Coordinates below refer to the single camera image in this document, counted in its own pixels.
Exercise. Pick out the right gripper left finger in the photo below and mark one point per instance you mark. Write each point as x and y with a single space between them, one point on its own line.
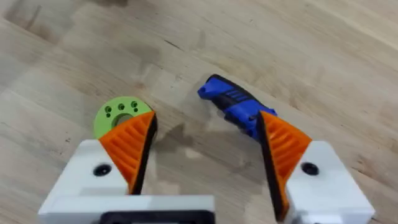
124 146

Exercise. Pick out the blue electric screwdriver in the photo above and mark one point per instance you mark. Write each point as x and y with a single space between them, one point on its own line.
239 104

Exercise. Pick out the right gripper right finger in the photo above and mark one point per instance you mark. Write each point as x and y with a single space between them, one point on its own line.
289 146

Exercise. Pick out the green disc with holes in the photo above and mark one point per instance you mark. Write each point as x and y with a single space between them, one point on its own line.
102 123

